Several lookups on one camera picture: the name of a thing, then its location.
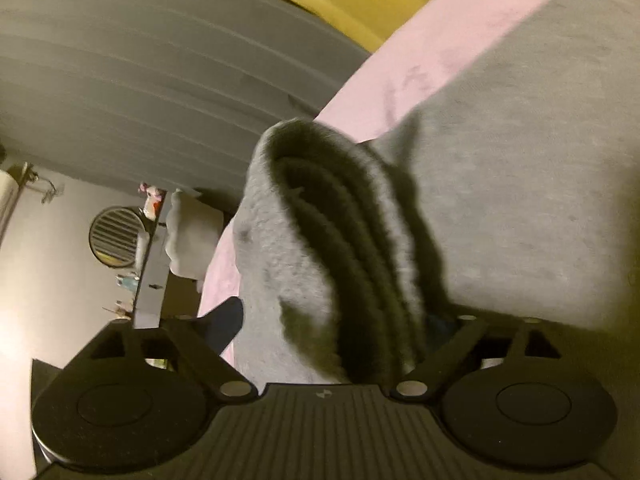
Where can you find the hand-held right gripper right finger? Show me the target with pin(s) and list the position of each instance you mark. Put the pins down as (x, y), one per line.
(450, 347)

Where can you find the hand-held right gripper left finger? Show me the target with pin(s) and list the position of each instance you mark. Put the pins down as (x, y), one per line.
(227, 325)

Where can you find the grey pants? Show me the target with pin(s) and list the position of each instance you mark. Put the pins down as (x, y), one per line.
(500, 185)

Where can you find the dark dresser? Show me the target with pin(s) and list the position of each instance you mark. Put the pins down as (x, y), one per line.
(160, 290)

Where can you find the white cushion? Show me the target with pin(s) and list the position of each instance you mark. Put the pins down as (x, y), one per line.
(192, 235)

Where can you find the pink figurine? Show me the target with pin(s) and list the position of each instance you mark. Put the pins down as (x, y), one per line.
(152, 200)

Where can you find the white air conditioner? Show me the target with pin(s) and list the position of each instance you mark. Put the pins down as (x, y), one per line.
(9, 200)

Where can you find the grey curtain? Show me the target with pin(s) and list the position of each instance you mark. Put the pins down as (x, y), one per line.
(150, 85)

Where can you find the pink bed sheet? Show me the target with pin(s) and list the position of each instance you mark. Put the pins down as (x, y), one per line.
(400, 60)

